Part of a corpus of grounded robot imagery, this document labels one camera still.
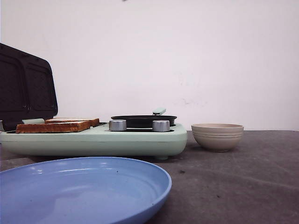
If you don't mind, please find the black frying pan green handle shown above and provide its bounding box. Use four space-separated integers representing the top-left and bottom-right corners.
111 107 177 128

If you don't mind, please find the toast slice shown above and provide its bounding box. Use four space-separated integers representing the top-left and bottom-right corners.
15 121 91 133
45 118 100 127

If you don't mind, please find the blue plastic plate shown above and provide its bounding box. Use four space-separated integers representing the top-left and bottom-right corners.
0 157 172 224

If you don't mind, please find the silver control knob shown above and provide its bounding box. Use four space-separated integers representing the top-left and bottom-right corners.
109 119 127 132
152 120 170 132

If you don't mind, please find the mint green breakfast maker base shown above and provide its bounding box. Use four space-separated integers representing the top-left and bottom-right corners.
0 123 187 159

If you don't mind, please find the silver right control knob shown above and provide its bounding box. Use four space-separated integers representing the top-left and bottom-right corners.
152 120 170 132

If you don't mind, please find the breakfast maker hinged lid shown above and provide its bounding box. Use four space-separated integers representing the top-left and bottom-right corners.
0 44 58 131

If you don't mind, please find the silver left control knob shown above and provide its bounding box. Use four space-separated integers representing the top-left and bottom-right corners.
109 119 127 132

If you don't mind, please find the cream ribbed bowl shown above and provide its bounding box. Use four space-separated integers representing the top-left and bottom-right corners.
191 123 244 152

